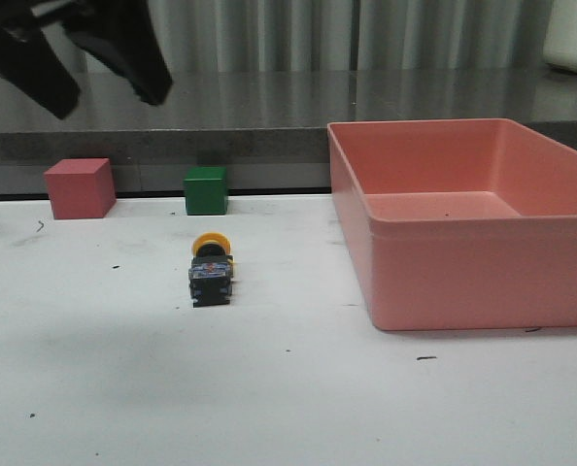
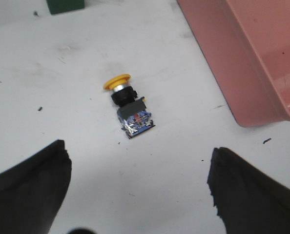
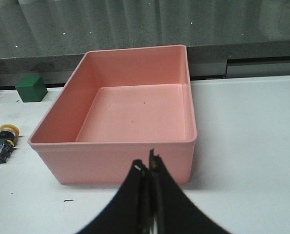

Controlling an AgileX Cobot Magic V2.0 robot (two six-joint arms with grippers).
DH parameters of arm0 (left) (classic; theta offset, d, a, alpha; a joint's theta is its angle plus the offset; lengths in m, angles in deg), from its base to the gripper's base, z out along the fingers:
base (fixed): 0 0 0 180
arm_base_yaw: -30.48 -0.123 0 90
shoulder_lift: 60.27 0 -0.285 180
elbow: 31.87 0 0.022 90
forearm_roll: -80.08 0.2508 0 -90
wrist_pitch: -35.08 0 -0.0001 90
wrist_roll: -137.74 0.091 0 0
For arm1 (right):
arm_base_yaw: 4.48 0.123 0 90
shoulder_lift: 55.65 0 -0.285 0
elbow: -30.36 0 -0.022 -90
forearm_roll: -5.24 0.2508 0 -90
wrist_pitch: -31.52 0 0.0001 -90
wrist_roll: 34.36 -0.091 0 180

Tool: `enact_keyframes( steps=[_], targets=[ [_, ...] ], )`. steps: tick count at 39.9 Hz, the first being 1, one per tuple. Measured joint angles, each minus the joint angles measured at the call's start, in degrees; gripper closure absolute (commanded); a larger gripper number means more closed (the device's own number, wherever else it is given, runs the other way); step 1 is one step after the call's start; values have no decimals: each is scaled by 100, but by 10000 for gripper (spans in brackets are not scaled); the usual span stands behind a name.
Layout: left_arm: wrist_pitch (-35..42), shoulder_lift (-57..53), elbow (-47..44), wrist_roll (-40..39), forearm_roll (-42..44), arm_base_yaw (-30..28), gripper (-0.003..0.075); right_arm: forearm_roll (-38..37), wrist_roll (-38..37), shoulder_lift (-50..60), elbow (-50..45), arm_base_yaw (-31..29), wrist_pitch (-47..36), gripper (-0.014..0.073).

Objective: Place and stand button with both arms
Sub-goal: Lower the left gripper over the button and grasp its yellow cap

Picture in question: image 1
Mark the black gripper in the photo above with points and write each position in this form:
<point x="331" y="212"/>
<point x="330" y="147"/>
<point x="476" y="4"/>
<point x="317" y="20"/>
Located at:
<point x="117" y="33"/>

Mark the green cube block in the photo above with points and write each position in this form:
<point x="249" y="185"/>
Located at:
<point x="206" y="191"/>

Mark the white appliance on counter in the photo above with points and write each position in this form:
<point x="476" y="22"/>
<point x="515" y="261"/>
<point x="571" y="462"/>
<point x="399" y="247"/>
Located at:
<point x="560" y="44"/>

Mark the grey stone counter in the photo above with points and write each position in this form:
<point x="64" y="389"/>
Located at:
<point x="267" y="129"/>

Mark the pink cube block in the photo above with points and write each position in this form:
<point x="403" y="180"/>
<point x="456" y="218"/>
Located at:
<point x="80" y="188"/>

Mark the pink plastic bin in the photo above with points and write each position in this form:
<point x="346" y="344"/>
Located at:
<point x="458" y="223"/>

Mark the yellow push button switch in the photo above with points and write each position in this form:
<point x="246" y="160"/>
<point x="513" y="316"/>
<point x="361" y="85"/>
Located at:
<point x="211" y="270"/>

